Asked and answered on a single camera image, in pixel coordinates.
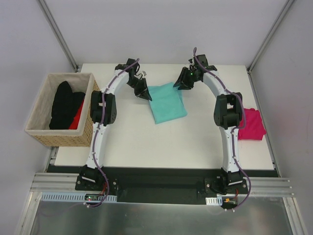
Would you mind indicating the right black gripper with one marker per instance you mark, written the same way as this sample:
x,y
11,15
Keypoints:
x,y
186,78

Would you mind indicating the teal t-shirt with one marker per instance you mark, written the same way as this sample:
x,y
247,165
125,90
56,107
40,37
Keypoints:
x,y
167,103

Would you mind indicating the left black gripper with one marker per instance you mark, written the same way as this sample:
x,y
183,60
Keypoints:
x,y
140,86

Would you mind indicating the left white cable duct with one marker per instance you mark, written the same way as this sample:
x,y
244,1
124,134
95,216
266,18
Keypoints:
x,y
76,197

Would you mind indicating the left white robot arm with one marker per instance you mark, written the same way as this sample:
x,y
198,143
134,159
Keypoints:
x,y
103,111

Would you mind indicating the left aluminium corner post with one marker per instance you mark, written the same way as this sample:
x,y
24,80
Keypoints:
x,y
57,33

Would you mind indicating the right aluminium corner post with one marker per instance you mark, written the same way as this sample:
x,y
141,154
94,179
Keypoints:
x,y
276,24

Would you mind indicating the wicker laundry basket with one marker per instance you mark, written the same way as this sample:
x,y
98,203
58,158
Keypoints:
x,y
38,123

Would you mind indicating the aluminium corner post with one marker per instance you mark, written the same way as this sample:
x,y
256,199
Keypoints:
x,y
57,33
276,24

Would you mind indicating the aluminium rail frame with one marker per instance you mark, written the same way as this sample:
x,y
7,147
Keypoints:
x,y
65,182

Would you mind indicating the black garment in basket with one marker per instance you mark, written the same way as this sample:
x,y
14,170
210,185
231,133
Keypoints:
x,y
64,107

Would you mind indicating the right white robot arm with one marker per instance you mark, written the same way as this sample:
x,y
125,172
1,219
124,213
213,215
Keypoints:
x,y
228,114

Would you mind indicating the white cable duct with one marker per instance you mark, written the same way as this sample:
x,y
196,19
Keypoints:
x,y
214,201
76,197

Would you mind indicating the red garment in basket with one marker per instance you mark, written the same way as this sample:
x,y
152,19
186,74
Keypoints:
x,y
76,119

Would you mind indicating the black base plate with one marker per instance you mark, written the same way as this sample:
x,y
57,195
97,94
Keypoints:
x,y
160,185

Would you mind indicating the pink folded t-shirt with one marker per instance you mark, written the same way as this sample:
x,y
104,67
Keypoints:
x,y
254,129

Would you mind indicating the right white cable duct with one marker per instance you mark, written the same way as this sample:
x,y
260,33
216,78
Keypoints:
x,y
214,201

